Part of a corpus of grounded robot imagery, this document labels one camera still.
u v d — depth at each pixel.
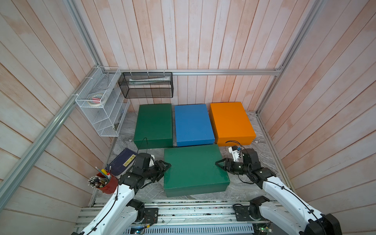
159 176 0.71
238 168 0.70
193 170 0.76
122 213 0.58
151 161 0.65
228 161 0.72
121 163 0.92
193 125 0.98
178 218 0.74
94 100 0.73
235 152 0.76
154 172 0.70
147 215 0.73
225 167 0.72
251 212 0.67
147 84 1.04
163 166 0.71
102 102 0.70
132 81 0.88
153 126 0.96
